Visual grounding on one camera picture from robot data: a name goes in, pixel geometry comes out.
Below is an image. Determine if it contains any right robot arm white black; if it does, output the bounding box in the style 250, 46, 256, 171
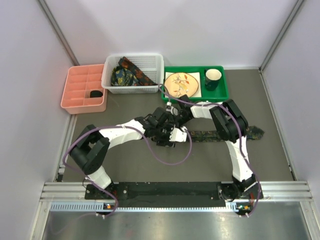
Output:
175, 95, 262, 202

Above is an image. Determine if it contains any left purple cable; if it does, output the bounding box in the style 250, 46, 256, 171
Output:
62, 125, 193, 217

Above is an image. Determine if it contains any white slotted cable duct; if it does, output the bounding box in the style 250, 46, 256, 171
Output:
50, 202, 239, 213

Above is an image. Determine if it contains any white perforated plastic basket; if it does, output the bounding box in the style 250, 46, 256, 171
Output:
101, 53, 165, 94

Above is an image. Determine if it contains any purple cable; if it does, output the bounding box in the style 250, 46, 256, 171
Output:
62, 125, 193, 217
158, 84, 262, 218

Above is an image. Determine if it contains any pink divided organizer box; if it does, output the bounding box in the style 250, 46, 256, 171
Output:
60, 64, 108, 115

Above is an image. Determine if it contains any green floral tie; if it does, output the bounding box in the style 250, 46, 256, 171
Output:
189, 126, 265, 143

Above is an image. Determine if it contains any right aluminium corner post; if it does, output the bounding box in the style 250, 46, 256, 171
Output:
258, 0, 306, 73

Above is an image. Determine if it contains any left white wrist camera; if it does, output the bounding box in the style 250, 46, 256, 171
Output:
169, 126, 188, 143

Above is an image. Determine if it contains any blue yellow floral tie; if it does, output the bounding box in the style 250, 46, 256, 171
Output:
110, 66, 139, 87

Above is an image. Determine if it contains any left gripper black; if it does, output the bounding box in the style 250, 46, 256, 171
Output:
154, 122, 179, 148

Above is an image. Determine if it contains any green plastic tray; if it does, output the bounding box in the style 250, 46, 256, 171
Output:
164, 66, 229, 103

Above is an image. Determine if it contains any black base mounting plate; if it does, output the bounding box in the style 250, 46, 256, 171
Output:
84, 181, 264, 208

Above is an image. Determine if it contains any beige floral plate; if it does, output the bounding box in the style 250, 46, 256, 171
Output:
164, 72, 201, 98

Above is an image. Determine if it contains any white paper napkin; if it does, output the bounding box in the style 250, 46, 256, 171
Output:
165, 71, 202, 98

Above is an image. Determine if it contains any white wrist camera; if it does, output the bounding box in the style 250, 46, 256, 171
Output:
169, 126, 188, 143
165, 101, 179, 116

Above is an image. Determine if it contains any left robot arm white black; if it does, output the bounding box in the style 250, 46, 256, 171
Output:
68, 107, 176, 199

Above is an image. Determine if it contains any dark orange leaf tie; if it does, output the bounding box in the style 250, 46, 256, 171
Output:
118, 56, 157, 86

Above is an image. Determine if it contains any aluminium frame rail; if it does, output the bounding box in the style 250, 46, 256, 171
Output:
40, 181, 313, 202

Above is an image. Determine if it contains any left aluminium corner post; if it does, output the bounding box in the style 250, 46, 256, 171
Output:
36, 0, 80, 66

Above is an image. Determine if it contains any dark green mug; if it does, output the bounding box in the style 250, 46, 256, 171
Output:
204, 69, 222, 91

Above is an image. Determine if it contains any aluminium corner post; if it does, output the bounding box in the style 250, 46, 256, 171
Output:
36, 0, 80, 66
258, 0, 306, 73

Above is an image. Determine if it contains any rolled black tie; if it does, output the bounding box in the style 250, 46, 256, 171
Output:
89, 90, 103, 98

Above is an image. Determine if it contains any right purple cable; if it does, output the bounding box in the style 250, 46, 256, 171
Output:
158, 84, 262, 218

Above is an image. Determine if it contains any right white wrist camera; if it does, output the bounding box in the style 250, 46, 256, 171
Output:
165, 101, 179, 116

